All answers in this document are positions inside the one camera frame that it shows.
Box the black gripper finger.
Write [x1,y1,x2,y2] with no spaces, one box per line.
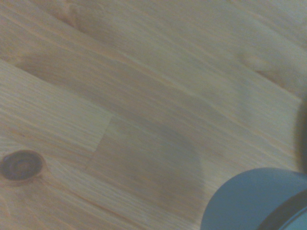
[295,94,307,173]

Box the blue mug black rim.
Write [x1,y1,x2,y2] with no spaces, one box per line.
[200,167,307,230]

